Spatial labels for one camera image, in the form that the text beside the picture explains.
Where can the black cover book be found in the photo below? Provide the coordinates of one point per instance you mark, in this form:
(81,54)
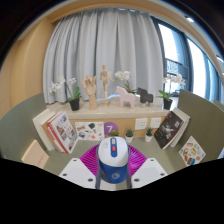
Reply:
(168,130)

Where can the brown cover book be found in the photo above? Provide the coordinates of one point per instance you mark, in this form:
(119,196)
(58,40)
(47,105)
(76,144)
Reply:
(48,133)

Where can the white orchid in black pot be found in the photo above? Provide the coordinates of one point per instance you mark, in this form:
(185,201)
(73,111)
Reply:
(167,104)
(74,104)

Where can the wooden hand model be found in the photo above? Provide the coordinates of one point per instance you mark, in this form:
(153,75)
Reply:
(90,90)

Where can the green felt desk divider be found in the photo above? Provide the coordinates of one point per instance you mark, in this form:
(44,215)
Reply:
(16,123)
(203,116)

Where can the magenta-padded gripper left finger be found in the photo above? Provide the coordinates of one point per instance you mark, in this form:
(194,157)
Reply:
(77,172)

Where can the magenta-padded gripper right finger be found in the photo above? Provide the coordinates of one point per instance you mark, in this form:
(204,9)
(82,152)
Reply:
(149,171)

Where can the dark wooden horse figure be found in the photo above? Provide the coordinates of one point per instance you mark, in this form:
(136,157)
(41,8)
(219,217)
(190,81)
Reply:
(146,96)

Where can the wooden desk shelf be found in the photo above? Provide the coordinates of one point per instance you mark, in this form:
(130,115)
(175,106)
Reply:
(123,115)

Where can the pink wooden horse figure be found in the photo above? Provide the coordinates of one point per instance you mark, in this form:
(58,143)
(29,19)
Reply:
(126,96)

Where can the thick white book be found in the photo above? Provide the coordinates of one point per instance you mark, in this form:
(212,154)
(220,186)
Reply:
(40,125)

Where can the blue and white computer mouse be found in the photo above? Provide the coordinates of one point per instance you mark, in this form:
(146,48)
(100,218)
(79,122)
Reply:
(113,158)

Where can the dark framed window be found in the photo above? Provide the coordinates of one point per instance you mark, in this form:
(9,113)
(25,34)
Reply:
(196,66)

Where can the white book stack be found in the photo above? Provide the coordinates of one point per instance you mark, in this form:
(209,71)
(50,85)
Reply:
(182,125)

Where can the white wall socket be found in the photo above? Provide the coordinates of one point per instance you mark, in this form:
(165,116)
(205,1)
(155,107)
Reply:
(141,123)
(155,122)

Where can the food sticker sheet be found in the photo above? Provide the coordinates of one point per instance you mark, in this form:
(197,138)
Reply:
(192,150)

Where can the round purple number sticker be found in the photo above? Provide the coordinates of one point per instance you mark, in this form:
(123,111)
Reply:
(110,128)

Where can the wooden artist mannequin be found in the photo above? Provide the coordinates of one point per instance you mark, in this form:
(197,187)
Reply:
(106,80)

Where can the red-spined photo magazine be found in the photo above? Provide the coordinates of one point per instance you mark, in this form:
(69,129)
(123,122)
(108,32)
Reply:
(63,131)

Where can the pale pink paper card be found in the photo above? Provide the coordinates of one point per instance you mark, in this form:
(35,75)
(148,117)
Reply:
(35,155)

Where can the white orchid flowers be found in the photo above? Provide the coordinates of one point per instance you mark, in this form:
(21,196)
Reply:
(122,76)

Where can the grey pleated curtain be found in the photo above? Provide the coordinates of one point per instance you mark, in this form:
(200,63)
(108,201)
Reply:
(110,40)

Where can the small plant in white pot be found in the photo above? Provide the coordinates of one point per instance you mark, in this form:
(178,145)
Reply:
(114,133)
(148,137)
(129,138)

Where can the white assorted sticker sheet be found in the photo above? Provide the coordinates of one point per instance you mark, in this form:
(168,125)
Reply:
(89,130)

